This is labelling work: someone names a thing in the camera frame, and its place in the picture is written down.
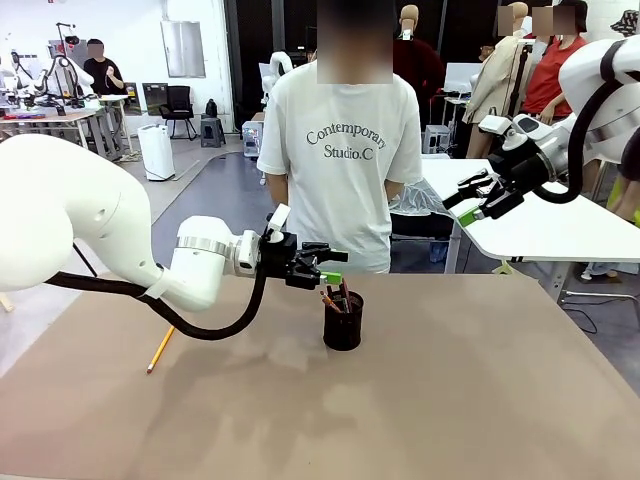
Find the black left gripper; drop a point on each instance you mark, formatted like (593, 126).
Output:
(277, 260)

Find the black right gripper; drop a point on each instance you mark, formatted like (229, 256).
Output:
(522, 167)

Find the yellow pencil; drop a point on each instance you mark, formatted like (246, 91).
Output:
(157, 355)
(329, 301)

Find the dark red pen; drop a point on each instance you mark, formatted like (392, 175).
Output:
(345, 290)

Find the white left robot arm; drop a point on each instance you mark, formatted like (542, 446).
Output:
(75, 215)

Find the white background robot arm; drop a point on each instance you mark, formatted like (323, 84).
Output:
(280, 65)

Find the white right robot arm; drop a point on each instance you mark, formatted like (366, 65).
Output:
(585, 75)

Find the black mesh pen holder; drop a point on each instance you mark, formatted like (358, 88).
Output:
(342, 332)

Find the person in white T-shirt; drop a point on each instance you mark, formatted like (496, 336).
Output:
(340, 210)

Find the small white cabinet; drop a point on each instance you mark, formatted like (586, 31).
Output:
(437, 140)

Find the black stand pole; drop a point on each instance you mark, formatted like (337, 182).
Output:
(517, 90)

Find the mannequin in beige jacket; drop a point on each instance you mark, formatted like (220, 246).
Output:
(495, 85)

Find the white board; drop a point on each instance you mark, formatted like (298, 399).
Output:
(460, 77)

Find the figure in red T-shirt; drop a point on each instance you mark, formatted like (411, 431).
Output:
(545, 75)

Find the clear box with colourful items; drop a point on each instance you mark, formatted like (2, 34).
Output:
(252, 140)

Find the mannequin in dark red top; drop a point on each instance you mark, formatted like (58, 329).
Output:
(420, 65)

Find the wooden background robot table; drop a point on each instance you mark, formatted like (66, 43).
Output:
(258, 117)

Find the grey plastic stool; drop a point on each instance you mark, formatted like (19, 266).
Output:
(213, 132)

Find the black bag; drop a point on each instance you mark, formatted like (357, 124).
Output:
(212, 109)

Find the white air purifier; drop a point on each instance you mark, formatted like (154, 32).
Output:
(156, 155)

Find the black office chair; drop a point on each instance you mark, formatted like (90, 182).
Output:
(179, 102)

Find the black tripod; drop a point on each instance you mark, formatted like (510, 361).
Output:
(86, 260)

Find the seated person in black shirt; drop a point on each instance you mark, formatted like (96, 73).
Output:
(102, 75)

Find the wooden leg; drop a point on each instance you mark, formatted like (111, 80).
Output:
(6, 300)

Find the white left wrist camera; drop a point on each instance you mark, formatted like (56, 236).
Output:
(280, 215)

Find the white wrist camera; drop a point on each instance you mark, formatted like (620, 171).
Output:
(280, 215)
(492, 124)

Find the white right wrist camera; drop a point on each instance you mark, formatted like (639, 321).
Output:
(492, 124)

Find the grey wall panel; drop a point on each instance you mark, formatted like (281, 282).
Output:
(182, 50)

